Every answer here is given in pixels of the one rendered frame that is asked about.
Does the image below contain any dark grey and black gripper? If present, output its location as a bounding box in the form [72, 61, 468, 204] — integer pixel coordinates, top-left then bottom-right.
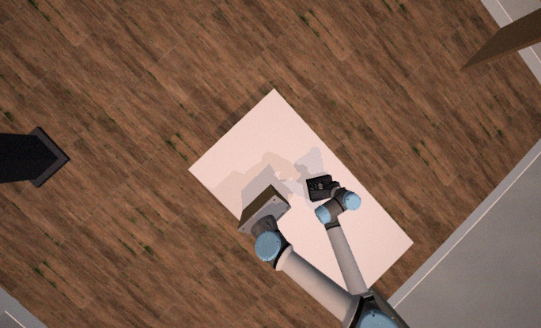
[318, 181, 340, 197]

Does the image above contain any black lighting desk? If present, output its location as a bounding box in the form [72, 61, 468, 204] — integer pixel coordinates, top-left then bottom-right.
[306, 175, 332, 202]

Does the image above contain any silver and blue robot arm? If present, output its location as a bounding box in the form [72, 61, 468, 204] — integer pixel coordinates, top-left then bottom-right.
[251, 187, 398, 328]

